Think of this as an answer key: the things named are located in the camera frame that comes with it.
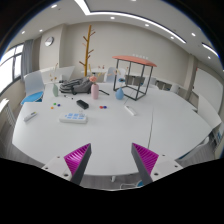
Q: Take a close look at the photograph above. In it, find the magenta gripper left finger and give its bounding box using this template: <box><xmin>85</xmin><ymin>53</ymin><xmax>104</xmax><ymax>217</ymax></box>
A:
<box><xmin>64</xmin><ymin>143</ymin><xmax>92</xmax><ymax>185</ymax></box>

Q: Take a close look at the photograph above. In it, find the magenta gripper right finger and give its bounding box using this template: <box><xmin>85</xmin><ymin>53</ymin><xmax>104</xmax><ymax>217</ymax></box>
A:
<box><xmin>131</xmin><ymin>143</ymin><xmax>159</xmax><ymax>185</ymax></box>

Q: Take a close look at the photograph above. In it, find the black charger block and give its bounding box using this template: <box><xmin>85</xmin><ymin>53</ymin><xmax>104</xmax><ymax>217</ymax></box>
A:
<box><xmin>76</xmin><ymin>100</ymin><xmax>89</xmax><ymax>109</ymax></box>

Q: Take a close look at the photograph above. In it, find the white remote control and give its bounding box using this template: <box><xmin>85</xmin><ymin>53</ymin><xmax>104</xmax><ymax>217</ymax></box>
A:
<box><xmin>124</xmin><ymin>105</ymin><xmax>136</xmax><ymax>116</ymax></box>

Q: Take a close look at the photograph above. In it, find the small coloured caps left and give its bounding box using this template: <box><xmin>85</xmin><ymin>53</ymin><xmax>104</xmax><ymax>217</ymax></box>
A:
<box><xmin>50</xmin><ymin>103</ymin><xmax>61</xmax><ymax>109</ymax></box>

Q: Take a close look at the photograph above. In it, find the white remote left edge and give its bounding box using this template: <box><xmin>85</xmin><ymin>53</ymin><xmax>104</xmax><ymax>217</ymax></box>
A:
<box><xmin>23</xmin><ymin>112</ymin><xmax>37</xmax><ymax>122</ymax></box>

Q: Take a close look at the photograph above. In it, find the blue vase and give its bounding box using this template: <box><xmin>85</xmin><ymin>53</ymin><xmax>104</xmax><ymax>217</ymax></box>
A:
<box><xmin>115</xmin><ymin>88</ymin><xmax>124</xmax><ymax>100</ymax></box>

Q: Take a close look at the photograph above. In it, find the green vase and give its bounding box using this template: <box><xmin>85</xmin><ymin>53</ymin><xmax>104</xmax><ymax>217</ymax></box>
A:
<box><xmin>49</xmin><ymin>63</ymin><xmax>60</xmax><ymax>98</ymax></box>

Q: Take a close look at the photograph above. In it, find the pink vase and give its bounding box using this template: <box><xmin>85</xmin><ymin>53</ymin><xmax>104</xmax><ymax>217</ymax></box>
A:
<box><xmin>89</xmin><ymin>76</ymin><xmax>99</xmax><ymax>99</ymax></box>

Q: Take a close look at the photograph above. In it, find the grey backpack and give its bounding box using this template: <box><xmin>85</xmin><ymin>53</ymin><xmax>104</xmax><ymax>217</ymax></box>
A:
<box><xmin>60</xmin><ymin>78</ymin><xmax>92</xmax><ymax>95</ymax></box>

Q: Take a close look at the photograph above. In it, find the white chair blue seat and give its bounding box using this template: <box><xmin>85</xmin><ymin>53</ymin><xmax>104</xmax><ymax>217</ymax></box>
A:
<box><xmin>21</xmin><ymin>71</ymin><xmax>44</xmax><ymax>104</ymax></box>

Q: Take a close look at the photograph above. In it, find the white whiteboard right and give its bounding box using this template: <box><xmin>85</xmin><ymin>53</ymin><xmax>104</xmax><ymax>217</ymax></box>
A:
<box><xmin>193</xmin><ymin>69</ymin><xmax>223</xmax><ymax>111</ymax></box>

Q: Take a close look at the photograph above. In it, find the yellow wooden coat tree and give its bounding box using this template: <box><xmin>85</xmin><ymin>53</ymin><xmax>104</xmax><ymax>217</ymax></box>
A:
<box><xmin>79</xmin><ymin>24</ymin><xmax>96</xmax><ymax>77</ymax></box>

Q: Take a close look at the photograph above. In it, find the black frame orange-top rack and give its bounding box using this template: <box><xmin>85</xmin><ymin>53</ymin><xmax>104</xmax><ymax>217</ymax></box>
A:
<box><xmin>113</xmin><ymin>55</ymin><xmax>156</xmax><ymax>101</ymax></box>

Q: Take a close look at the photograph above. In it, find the round wall clock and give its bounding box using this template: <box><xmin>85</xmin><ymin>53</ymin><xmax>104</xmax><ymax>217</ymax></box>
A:
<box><xmin>45</xmin><ymin>36</ymin><xmax>54</xmax><ymax>47</ymax></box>

